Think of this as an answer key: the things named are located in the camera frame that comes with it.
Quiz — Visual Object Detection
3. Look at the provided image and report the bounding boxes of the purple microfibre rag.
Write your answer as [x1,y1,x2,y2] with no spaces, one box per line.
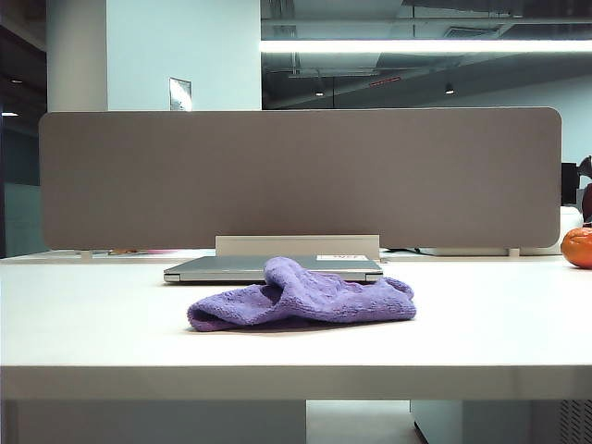
[187,255,417,333]

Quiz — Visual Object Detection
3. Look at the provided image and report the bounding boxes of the white box behind laptop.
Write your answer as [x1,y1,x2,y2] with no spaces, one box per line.
[215,234,381,258]

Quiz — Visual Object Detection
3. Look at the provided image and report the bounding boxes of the silver closed laptop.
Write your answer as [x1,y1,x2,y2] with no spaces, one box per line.
[162,253,385,284]

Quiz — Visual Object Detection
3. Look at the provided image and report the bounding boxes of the grey fabric desk divider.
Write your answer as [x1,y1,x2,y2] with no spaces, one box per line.
[39,106,563,253]

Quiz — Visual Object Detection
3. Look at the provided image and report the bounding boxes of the white nice try sticker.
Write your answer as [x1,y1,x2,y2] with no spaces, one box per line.
[316,253,369,263]

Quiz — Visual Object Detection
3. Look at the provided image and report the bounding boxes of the colourful papers behind divider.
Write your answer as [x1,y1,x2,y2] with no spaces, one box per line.
[92,248,216,257]

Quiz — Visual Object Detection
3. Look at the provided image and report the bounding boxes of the white desk support panel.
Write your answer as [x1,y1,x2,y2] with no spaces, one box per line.
[16,400,308,444]

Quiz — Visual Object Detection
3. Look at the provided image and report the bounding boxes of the white plastic appliance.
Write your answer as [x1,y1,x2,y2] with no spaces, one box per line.
[560,205,586,230]

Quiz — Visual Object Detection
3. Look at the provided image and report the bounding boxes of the white under-desk cabinet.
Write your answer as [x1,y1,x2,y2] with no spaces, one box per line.
[410,400,592,444]

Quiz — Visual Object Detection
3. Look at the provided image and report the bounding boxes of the black computer monitor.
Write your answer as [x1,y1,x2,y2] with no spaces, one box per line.
[561,162,581,205]

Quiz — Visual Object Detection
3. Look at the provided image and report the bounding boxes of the orange mandarin fruit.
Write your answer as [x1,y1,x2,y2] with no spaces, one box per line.
[561,221,592,268]

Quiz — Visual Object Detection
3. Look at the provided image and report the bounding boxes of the person in red top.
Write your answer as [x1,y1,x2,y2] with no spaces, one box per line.
[577,154,592,224]

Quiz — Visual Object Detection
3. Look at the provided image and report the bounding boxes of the framed wall poster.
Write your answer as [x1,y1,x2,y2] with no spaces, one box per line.
[168,77,193,112]

